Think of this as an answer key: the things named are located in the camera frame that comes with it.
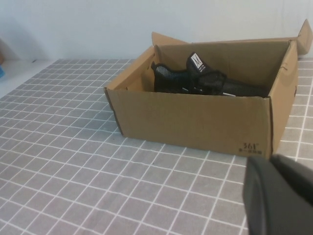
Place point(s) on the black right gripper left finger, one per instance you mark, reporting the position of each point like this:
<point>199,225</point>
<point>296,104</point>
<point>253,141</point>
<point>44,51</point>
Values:
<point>269,208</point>

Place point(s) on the blue background object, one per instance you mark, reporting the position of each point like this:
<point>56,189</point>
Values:
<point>2,71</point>

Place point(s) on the black mesh sneaker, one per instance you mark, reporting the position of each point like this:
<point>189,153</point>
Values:
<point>210,80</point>

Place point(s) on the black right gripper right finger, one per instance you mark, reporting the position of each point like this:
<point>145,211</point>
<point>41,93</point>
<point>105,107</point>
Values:
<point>298,181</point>

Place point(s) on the brown cardboard shoe box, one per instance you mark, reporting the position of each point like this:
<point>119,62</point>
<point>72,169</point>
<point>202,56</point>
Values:
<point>183,122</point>

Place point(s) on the grey white-grid tablecloth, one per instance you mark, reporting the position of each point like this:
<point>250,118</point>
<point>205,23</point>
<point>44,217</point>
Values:
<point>73,159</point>

